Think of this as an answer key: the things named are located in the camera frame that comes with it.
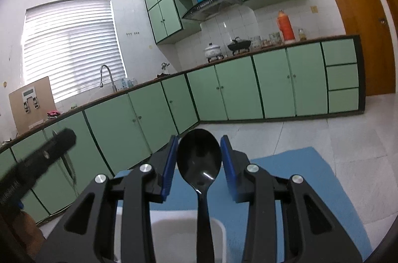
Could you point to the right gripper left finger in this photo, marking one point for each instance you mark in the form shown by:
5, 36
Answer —
85, 232

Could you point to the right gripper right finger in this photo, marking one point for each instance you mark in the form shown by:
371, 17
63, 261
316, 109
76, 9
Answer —
311, 232

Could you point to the black plastic spoon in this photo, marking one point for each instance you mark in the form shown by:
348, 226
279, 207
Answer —
199, 162

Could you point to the green lower kitchen cabinets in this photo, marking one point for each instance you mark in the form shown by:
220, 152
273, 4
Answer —
319, 78

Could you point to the person's left hand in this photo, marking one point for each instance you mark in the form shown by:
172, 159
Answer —
30, 235

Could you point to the blue tablecloth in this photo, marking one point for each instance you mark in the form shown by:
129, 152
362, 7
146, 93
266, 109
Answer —
311, 231

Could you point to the pink cloth on counter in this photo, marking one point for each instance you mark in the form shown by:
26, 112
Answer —
53, 114

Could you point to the cardboard box with label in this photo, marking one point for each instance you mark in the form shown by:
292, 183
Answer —
31, 104

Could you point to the white double utensil holder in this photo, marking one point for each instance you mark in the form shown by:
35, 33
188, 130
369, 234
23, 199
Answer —
174, 236

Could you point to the white window blinds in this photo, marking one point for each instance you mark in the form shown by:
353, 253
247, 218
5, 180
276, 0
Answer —
74, 43

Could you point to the small glass jar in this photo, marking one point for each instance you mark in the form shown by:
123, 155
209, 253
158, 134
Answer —
302, 35

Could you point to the patterned ceramic jar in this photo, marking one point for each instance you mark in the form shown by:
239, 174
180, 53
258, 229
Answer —
275, 38
256, 42

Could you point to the black wok with lid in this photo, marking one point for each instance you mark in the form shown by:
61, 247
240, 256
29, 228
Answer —
237, 45

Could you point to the orange thermos flask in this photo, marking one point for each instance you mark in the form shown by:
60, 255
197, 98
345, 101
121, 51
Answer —
285, 27

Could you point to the black range hood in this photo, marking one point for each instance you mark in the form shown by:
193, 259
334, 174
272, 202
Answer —
207, 9

